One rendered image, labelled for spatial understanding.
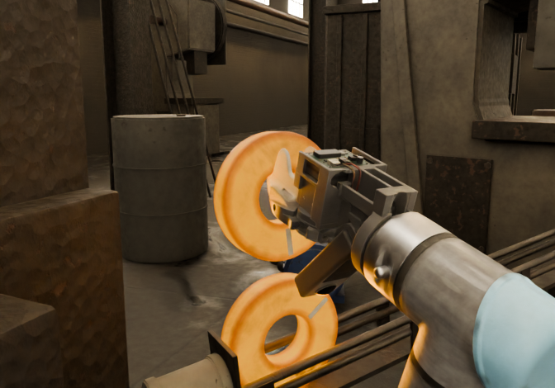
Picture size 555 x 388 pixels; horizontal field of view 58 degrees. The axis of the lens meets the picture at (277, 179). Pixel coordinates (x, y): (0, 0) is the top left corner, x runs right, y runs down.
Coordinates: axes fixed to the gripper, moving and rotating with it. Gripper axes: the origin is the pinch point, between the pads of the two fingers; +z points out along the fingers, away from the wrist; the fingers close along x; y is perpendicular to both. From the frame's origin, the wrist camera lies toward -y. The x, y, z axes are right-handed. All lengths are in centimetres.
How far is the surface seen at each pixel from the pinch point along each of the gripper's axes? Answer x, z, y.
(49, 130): 22.5, 22.3, -0.2
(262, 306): 3.5, -5.9, -13.6
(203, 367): 10.8, -6.6, -19.7
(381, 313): -19.4, -4.0, -22.3
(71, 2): 18.2, 29.6, 15.7
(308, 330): -3.3, -6.9, -18.4
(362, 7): -247, 290, 7
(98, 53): -153, 860, -143
